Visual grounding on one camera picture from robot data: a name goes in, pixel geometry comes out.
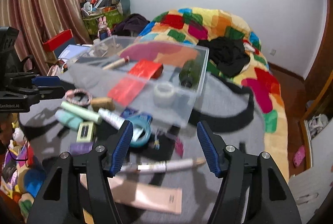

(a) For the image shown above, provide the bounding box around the mint green small tube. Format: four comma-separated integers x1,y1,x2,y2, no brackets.
55,109,83,131

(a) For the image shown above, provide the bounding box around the beige foundation tube white cap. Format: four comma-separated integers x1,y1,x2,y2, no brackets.
79,173,184,215

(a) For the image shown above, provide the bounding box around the red box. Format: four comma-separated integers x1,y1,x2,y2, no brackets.
42,30,73,52

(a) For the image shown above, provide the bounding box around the blue white notebook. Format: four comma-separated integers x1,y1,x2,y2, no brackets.
58,45,90,60

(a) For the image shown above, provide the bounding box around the tan 4B eraser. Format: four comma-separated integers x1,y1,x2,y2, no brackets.
90,97,115,112

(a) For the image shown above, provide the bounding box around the pink slipper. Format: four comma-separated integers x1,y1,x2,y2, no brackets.
292,145,306,168

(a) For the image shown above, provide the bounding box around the light green stick tube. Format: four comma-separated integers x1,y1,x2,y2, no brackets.
60,101,103,125

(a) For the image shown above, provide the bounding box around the green mahjong tile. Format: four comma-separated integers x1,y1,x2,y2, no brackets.
76,121,96,142

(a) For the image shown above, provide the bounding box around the purple black spray bottle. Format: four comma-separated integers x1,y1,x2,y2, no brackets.
68,142,94,156

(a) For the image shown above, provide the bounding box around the white ointment tube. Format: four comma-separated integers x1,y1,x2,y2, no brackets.
98,108,125,130

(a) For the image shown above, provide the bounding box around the pink bunny toy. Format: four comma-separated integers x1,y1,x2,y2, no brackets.
97,16,111,41

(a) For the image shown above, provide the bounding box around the red envelope packet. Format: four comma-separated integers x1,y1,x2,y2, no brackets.
107,59,164,107

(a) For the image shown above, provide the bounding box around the cream tube red cap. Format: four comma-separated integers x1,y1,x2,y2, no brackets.
103,56,130,70

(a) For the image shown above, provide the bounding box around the striped red curtain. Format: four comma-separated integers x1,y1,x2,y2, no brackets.
0,0,95,76

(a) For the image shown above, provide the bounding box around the blue small card box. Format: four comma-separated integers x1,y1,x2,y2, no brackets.
120,107,152,124

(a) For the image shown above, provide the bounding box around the teal tape roll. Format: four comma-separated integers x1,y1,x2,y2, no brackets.
128,115,151,148

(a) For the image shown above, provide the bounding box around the green cluttered storage box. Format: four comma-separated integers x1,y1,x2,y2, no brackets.
81,0,131,36

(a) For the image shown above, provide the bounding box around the dark purple clothing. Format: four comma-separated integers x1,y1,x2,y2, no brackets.
111,14,150,37

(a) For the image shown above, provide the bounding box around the grey black blanket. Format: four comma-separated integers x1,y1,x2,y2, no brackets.
28,74,262,223

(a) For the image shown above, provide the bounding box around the clear plastic storage bin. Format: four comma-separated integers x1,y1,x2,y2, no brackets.
60,36,209,128

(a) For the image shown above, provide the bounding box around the white tape roll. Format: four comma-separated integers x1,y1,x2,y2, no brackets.
154,82,176,108

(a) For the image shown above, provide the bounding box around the white gold-tipped pen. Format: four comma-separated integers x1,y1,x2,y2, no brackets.
120,157,206,174

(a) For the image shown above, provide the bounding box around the small yellow blue charm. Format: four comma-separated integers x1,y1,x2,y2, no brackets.
153,132,160,150

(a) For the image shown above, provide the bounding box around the dark green bottle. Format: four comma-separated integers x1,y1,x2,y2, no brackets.
178,60,201,88

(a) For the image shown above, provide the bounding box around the black clothing pile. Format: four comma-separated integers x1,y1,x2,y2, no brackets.
197,37,251,78

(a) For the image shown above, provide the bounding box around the colourful patchwork quilt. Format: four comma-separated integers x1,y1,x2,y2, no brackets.
138,7,290,179

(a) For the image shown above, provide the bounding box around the pink braided hair tie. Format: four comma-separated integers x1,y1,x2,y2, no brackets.
64,88,94,107

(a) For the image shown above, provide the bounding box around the pink charm keychain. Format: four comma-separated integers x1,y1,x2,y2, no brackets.
174,137,184,158

